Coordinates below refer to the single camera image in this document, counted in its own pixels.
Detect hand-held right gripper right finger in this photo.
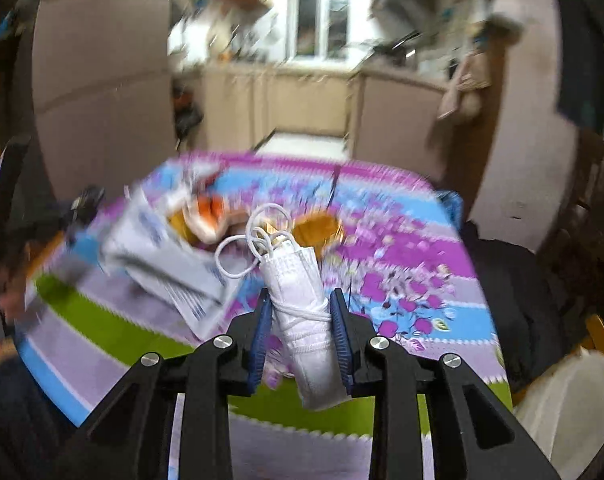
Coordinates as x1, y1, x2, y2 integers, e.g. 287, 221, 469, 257
330, 288, 563, 480

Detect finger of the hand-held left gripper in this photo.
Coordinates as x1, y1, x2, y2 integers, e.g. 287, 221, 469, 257
63, 187, 106, 235

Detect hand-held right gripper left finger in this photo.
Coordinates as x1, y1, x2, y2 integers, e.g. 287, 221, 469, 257
57, 287, 274, 480

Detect white face mask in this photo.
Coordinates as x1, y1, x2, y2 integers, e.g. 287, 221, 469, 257
214, 203, 345, 411

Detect white blue printed plastic packet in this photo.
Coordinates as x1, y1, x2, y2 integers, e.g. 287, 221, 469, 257
99, 187, 243, 336

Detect white trash bin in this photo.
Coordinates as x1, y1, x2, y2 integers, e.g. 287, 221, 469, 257
513, 347, 604, 467

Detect white crumpled wrapper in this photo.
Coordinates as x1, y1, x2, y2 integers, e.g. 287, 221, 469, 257
163, 164, 222, 211

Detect orange translucent wrapper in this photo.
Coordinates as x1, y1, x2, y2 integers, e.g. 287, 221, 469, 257
293, 212, 346, 257

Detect purple floral striped tablecloth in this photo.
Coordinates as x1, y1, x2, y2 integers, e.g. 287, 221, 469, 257
14, 152, 514, 480

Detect orange white snack wrapper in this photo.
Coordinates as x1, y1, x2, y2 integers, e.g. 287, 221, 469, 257
167, 195, 245, 247

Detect black red bag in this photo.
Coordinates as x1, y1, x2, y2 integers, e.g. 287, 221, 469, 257
173, 87, 204, 142

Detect dark jacket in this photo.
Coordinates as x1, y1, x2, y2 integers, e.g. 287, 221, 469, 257
459, 220, 589, 397

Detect beige kitchen base cabinets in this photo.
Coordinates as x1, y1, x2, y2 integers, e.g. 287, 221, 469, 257
196, 62, 454, 162

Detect beige hanging towel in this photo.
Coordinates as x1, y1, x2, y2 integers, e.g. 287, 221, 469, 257
436, 52, 489, 124

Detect dark cluttered shelf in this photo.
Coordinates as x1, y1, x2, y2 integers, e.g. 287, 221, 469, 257
569, 132, 604, 263

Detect dark cooking pot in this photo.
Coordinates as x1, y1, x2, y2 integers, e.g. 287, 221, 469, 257
371, 39, 419, 59

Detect kitchen window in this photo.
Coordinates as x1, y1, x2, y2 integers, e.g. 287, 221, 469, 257
288, 0, 359, 59

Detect dark blue wall hanging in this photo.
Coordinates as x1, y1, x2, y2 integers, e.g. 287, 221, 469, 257
556, 50, 604, 132

